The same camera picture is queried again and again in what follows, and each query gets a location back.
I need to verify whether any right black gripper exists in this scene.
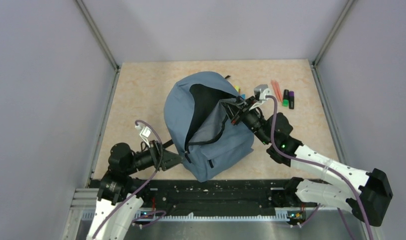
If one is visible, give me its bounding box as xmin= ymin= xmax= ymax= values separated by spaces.
xmin=220 ymin=95 xmax=272 ymax=145

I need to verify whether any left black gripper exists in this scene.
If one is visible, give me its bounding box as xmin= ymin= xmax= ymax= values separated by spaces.
xmin=125 ymin=139 xmax=186 ymax=174

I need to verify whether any blue student backpack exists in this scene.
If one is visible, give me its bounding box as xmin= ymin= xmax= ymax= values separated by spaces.
xmin=164 ymin=71 xmax=254 ymax=182

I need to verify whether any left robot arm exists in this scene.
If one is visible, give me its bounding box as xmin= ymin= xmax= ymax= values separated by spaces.
xmin=86 ymin=140 xmax=184 ymax=240

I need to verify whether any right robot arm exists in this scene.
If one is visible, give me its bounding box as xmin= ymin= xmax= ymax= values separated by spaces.
xmin=220 ymin=97 xmax=393 ymax=227

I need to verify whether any coloured sticky note stack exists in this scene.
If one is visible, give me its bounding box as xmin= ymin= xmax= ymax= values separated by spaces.
xmin=234 ymin=85 xmax=246 ymax=99

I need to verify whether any green highlighter marker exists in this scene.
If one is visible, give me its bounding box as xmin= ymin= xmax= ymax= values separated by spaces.
xmin=282 ymin=89 xmax=289 ymax=107

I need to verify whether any purple highlighter marker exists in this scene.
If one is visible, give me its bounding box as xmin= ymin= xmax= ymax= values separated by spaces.
xmin=288 ymin=91 xmax=295 ymax=110

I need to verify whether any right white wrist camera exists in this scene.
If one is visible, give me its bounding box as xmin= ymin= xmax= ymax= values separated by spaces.
xmin=250 ymin=84 xmax=271 ymax=110

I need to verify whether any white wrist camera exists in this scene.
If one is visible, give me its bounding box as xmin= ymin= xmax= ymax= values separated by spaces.
xmin=135 ymin=123 xmax=152 ymax=139
xmin=250 ymin=84 xmax=271 ymax=110

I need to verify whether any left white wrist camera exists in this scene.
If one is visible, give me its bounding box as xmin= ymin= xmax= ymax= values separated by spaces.
xmin=135 ymin=123 xmax=152 ymax=139

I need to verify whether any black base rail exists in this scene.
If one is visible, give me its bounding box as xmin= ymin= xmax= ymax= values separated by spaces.
xmin=90 ymin=178 xmax=318 ymax=220

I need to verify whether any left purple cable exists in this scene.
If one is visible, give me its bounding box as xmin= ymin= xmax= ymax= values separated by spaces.
xmin=91 ymin=119 xmax=167 ymax=240

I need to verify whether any purple cable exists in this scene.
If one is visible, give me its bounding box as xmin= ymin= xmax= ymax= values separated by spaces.
xmin=265 ymin=95 xmax=376 ymax=240
xmin=91 ymin=119 xmax=167 ymax=240

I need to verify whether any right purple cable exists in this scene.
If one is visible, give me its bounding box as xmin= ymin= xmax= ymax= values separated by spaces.
xmin=265 ymin=95 xmax=376 ymax=240

